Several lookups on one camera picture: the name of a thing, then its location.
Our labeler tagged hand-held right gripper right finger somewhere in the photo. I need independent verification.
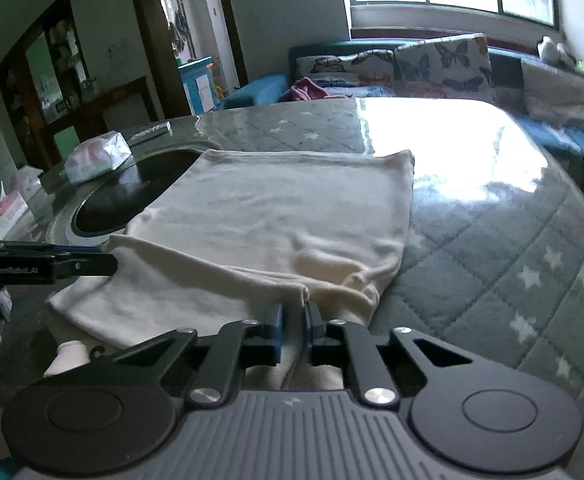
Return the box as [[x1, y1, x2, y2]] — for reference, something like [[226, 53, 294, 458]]
[[305, 301, 474, 407]]

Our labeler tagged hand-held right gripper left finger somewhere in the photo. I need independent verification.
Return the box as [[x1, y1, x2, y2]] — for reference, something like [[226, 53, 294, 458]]
[[92, 303, 285, 409]]

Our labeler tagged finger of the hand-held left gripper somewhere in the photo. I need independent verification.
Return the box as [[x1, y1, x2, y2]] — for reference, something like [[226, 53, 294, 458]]
[[42, 243, 107, 256], [52, 252, 119, 279]]

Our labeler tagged cream white garment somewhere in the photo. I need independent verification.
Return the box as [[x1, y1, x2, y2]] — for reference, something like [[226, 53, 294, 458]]
[[46, 149, 417, 391]]

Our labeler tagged white red tissue pack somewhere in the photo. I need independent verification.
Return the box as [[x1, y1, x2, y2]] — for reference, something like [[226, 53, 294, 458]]
[[0, 191, 29, 240]]

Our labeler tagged dark round table insert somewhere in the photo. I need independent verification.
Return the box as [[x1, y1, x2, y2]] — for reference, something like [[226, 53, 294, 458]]
[[69, 149, 208, 238]]

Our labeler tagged white plastic bag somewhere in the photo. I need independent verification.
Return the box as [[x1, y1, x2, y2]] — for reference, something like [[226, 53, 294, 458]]
[[9, 165, 45, 200]]

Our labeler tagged white pink tissue pack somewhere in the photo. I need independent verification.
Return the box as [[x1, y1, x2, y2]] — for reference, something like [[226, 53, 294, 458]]
[[62, 131, 133, 184]]

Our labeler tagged white plastic bottle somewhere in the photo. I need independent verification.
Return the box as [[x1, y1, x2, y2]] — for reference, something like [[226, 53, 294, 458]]
[[43, 341, 90, 378]]

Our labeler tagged dark wooden cabinet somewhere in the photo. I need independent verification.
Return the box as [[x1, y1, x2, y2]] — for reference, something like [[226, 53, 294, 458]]
[[0, 0, 163, 171]]

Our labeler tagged grey star quilted table cover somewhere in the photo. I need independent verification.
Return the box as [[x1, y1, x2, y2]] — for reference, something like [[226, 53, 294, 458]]
[[0, 96, 584, 411]]

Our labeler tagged blue white toy cabinet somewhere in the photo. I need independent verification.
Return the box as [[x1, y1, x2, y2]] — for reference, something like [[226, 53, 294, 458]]
[[177, 56, 223, 115]]

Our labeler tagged pink cloth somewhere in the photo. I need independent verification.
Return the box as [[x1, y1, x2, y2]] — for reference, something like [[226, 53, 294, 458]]
[[281, 76, 348, 103]]

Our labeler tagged teal sofa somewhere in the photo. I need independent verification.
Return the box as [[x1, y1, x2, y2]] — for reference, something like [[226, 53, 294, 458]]
[[222, 37, 584, 196]]

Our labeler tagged small butterfly print cushion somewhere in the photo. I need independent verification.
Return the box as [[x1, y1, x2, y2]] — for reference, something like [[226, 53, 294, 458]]
[[296, 49, 395, 88]]

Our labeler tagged large butterfly print cushion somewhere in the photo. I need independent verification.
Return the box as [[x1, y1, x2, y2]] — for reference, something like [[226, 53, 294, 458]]
[[393, 33, 498, 106]]

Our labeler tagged grey cushion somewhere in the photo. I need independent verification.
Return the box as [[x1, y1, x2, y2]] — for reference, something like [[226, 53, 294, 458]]
[[520, 57, 584, 128]]

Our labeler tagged white plush toy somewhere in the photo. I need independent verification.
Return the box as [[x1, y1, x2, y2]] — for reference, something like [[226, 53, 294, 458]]
[[537, 36, 570, 63]]

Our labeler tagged wooden door frame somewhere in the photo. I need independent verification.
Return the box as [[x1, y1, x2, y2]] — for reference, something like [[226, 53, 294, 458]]
[[124, 0, 249, 122]]

